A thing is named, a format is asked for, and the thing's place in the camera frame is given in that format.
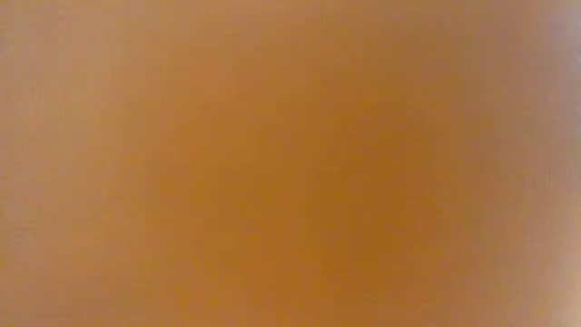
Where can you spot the yellow plastic bin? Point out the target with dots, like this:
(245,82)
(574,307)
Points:
(290,163)

